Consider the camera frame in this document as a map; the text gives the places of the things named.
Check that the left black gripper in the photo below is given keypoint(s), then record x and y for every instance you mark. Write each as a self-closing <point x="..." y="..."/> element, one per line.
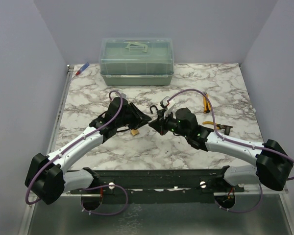
<point x="140" y="118"/>

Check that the aluminium rail left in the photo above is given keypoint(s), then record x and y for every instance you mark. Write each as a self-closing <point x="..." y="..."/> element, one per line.
<point x="55" y="130"/>

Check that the yellow utility knife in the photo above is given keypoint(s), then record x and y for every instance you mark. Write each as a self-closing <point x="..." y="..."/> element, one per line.
<point x="206" y="104"/>

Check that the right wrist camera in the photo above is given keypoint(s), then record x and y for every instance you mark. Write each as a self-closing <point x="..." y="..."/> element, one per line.
<point x="167" y="104"/>

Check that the small brass padlock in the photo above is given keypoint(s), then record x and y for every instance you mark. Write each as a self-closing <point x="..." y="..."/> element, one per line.
<point x="134" y="132"/>

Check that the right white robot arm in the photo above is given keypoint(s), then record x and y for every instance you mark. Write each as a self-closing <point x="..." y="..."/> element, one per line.
<point x="268" y="163"/>

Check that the green transparent toolbox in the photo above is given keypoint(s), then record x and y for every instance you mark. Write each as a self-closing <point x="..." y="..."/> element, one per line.
<point x="136" y="62"/>

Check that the blue red screwdriver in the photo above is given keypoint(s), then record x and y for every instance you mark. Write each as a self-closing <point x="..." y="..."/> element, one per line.
<point x="83" y="68"/>

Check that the black padlock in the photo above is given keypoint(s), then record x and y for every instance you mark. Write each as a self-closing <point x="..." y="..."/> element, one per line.
<point x="156" y="110"/>

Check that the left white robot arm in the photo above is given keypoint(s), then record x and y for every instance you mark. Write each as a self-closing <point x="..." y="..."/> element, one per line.
<point x="49" y="176"/>

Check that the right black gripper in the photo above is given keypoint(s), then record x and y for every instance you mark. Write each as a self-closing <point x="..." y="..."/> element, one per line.
<point x="159" y="125"/>

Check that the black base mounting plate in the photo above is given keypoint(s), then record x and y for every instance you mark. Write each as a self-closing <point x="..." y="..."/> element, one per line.
<point x="168" y="186"/>

